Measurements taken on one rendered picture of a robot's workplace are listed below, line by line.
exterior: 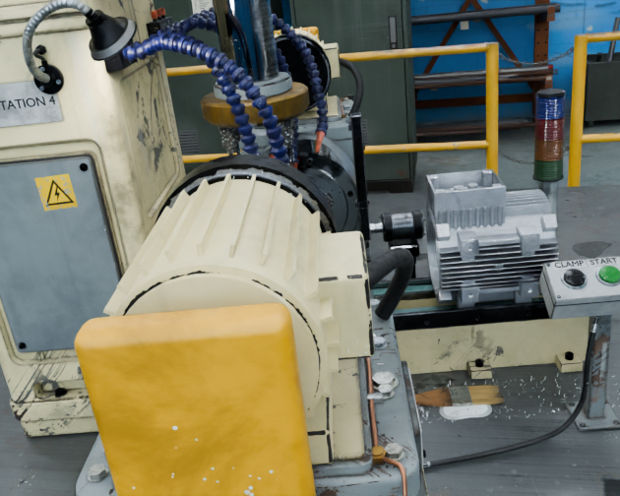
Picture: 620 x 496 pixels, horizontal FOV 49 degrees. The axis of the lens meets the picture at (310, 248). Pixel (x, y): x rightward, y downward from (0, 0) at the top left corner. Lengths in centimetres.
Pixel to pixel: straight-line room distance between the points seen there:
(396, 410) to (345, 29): 380
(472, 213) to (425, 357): 28
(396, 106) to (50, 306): 343
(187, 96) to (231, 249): 420
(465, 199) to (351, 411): 64
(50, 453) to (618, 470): 91
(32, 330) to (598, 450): 91
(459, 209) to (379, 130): 325
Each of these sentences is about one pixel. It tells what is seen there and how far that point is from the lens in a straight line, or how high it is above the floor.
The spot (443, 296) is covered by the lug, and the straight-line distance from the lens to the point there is 122.
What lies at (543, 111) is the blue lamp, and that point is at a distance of 152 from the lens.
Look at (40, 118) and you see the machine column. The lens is 106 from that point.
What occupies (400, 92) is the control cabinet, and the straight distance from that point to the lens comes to 434.
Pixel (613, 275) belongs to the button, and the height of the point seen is 107.
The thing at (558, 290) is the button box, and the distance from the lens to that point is 104.
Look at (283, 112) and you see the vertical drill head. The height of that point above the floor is 131.
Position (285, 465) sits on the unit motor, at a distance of 45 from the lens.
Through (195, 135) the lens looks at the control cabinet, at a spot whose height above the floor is 49.
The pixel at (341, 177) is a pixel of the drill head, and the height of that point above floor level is 110.
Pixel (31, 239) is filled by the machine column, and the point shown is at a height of 118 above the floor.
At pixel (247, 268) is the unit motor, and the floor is 135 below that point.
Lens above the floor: 154
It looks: 24 degrees down
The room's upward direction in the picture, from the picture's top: 7 degrees counter-clockwise
